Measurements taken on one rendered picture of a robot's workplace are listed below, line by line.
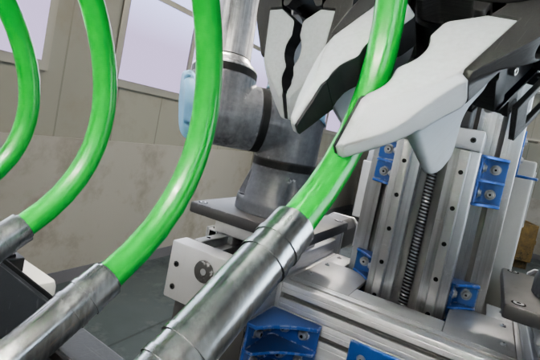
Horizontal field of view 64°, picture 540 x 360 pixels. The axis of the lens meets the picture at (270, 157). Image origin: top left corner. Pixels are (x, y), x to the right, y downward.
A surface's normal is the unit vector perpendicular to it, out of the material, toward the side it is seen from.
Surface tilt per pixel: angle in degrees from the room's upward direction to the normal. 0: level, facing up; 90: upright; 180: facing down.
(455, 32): 48
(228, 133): 123
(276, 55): 90
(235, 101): 75
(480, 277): 90
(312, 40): 90
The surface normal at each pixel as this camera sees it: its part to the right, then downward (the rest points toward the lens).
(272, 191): -0.08, -0.26
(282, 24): -0.56, -0.05
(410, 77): -0.28, -0.69
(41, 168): 0.86, 0.21
